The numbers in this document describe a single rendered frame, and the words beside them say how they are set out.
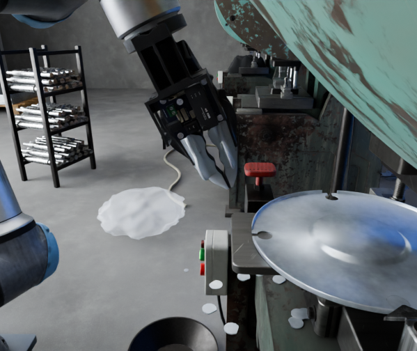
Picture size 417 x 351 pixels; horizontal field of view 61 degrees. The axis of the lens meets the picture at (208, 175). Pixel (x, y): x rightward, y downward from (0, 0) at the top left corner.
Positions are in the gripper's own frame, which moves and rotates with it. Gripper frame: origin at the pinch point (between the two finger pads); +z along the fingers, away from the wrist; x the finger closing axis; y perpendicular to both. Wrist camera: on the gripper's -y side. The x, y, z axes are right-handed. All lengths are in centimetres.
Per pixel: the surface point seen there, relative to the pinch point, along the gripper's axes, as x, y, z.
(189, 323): -41, -57, 70
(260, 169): 4.2, -30.1, 13.4
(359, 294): 9.1, 12.8, 13.6
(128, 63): -151, -669, -32
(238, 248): -2.2, 3.8, 8.5
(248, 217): -0.1, -4.6, 9.4
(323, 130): 44, -147, 55
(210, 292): -16.4, -20.1, 31.8
